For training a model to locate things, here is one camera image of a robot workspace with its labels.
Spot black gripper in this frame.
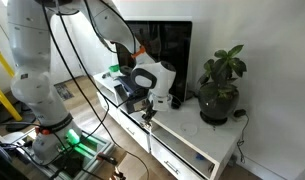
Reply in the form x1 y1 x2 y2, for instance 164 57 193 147
140 101 159 128

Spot white glasses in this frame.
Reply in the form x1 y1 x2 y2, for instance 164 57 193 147
140 120 154 130

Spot clear plastic lid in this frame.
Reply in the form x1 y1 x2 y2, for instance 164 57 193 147
180 122 199 136

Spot dark blue open box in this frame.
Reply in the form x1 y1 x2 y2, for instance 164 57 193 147
113 74 150 108

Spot white TV cabinet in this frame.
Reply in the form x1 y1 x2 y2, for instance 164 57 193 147
92 71 248 180

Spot green plastic bin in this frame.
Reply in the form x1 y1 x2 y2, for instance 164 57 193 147
108 64 121 73

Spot small blue object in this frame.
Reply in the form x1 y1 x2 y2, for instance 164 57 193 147
194 152 207 161

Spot green plant in black pot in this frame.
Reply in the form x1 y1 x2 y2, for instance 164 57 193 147
196 44 248 126

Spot black flat television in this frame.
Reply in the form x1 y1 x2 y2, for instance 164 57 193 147
116 20 193 103

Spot dark patterned floor mat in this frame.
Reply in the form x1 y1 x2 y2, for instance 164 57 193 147
53 83 75 102

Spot black power adapter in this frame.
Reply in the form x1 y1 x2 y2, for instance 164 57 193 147
233 108 247 118

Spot yellow metal stand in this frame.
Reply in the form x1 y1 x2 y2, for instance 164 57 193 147
0 45 23 123

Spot white drawer with metal handle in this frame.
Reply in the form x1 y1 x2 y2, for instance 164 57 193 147
117 111 151 153
150 136 203 180
96 92 121 124

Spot red-handled clamp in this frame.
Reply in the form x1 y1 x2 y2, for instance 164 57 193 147
96 152 120 167

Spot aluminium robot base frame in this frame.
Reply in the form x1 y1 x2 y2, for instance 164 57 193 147
23 128 115 180

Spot orange cable strap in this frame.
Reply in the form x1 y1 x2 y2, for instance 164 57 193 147
131 45 147 60

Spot black adapter cable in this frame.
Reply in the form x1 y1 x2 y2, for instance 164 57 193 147
236 114 251 164

